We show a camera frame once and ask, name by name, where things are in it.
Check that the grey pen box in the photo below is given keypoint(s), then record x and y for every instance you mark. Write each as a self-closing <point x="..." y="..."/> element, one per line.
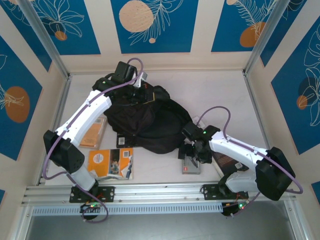
<point x="191" y="170"/>

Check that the dark brown book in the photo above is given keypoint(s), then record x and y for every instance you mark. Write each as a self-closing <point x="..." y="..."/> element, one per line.
<point x="225" y="165"/>

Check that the black fabric backpack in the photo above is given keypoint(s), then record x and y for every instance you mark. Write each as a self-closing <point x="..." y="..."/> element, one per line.
<point x="150" y="125"/>

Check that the black book with gold print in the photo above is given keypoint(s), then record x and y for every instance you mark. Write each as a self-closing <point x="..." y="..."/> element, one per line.
<point x="122" y="140"/>

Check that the thin orange book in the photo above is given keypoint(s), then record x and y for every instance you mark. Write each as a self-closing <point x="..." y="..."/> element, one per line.
<point x="92" y="132"/>

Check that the orange book with torn cover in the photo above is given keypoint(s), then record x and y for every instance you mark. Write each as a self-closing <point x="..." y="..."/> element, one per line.
<point x="100" y="162"/>

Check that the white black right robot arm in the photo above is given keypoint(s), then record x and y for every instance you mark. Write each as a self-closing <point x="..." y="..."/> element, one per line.
<point x="237" y="147"/>

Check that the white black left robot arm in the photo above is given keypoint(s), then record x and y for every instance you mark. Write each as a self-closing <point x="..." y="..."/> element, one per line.
<point x="82" y="117"/>

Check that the small controller circuit board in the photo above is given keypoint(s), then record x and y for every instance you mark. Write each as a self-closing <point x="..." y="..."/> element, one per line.
<point x="232" y="210"/>
<point x="91" y="207"/>

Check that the grey metal panel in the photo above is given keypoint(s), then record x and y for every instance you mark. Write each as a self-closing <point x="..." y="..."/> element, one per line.
<point x="160" y="228"/>

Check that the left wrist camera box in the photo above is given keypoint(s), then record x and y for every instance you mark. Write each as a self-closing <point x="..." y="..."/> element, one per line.
<point x="142" y="78"/>

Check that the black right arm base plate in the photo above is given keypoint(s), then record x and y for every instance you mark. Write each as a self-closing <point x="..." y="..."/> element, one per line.
<point x="210" y="192"/>

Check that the aluminium side rail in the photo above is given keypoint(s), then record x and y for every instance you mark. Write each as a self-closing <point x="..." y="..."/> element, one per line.
<point x="250" y="87"/>
<point x="61" y="105"/>

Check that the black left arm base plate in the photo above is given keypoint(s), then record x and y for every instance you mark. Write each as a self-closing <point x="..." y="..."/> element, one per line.
<point x="107" y="195"/>

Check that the aluminium frame post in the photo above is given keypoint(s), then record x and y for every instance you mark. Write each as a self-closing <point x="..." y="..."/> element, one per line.
<point x="44" y="32"/>
<point x="267" y="32"/>

